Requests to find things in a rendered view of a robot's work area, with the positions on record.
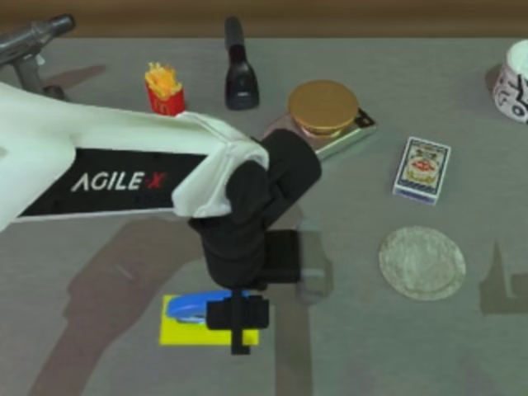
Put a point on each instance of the blue and silver stapler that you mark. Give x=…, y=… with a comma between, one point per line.
x=185, y=307

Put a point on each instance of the round grey white coaster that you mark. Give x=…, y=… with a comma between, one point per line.
x=421, y=264

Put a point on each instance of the silver kitchen scale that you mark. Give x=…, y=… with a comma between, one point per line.
x=350, y=136

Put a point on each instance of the red french fries box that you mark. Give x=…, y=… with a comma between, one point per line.
x=165, y=97

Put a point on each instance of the black barcode scanner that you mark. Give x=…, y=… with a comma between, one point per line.
x=240, y=82

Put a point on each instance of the blue playing card box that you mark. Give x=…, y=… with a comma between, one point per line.
x=421, y=171

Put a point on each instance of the white mug with black print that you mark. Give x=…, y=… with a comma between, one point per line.
x=513, y=90

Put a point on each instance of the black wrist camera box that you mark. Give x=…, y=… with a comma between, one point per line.
x=282, y=255

